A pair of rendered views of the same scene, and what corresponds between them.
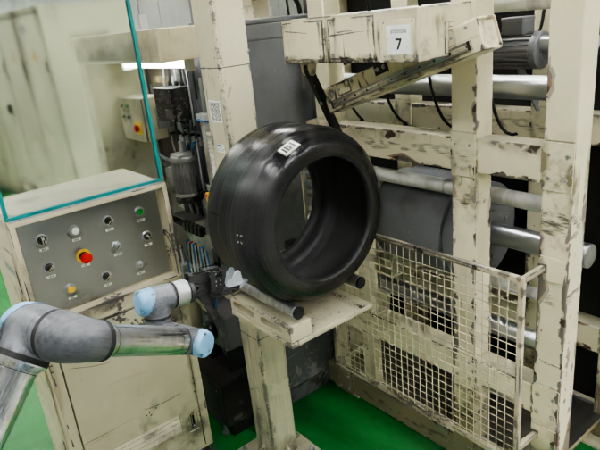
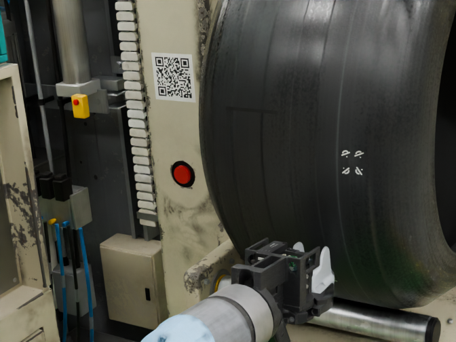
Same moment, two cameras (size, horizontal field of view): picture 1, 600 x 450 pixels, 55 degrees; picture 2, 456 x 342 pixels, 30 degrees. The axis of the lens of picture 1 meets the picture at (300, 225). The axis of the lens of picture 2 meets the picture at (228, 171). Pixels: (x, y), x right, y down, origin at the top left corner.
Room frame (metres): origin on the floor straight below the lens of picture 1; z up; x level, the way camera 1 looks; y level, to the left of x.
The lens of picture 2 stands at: (0.78, 0.64, 1.52)
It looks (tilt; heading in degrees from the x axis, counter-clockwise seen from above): 19 degrees down; 339
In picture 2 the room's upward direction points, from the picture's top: 4 degrees counter-clockwise
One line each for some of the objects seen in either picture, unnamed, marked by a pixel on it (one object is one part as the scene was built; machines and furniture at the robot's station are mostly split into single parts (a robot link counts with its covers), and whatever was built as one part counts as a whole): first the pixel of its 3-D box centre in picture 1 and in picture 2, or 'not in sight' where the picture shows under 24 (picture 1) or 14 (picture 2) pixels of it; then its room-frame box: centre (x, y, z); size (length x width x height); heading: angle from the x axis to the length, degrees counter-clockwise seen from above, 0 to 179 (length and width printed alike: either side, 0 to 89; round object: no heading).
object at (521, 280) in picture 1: (411, 329); not in sight; (1.88, -0.37, 0.65); 0.90 x 0.02 x 0.70; 37
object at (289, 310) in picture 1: (267, 296); (319, 309); (1.78, 0.14, 0.90); 0.35 x 0.05 x 0.05; 37
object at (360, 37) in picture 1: (369, 36); not in sight; (1.94, -0.28, 1.71); 0.61 x 0.25 x 0.15; 37
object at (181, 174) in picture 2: not in sight; (184, 173); (2.02, 0.25, 1.06); 0.03 x 0.02 x 0.03; 37
